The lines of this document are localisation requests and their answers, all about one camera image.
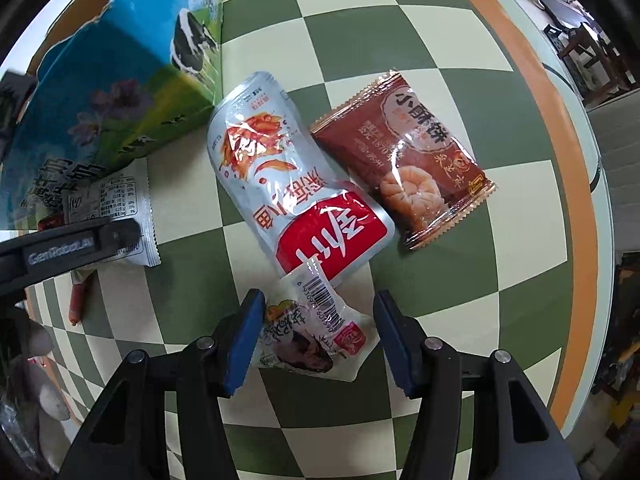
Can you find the dark wooden chair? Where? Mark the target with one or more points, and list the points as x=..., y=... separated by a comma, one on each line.
x=595, y=60

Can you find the black power strip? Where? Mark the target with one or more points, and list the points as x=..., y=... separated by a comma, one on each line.
x=555, y=36

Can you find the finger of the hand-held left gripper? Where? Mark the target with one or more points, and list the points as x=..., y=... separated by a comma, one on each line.
x=14, y=105
x=120, y=236

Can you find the printed cardboard box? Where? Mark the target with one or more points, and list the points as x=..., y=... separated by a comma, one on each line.
x=125, y=85

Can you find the white red fish snack packet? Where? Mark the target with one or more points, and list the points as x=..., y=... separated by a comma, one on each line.
x=260, y=160

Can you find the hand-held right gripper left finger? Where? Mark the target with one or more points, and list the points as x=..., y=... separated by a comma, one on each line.
x=245, y=340

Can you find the silver white snack packet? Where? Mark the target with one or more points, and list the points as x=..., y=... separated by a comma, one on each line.
x=130, y=195

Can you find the brown pastry snack packet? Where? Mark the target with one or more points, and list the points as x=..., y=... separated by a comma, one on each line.
x=415, y=160

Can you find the white barcode snack packet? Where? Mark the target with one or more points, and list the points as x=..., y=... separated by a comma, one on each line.
x=320, y=320

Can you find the person's left hand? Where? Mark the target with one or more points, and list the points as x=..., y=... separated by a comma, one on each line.
x=40, y=342

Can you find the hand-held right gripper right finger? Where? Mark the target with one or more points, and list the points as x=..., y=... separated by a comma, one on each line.
x=397, y=340

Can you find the red sausage stick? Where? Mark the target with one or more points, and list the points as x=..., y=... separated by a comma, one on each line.
x=77, y=305

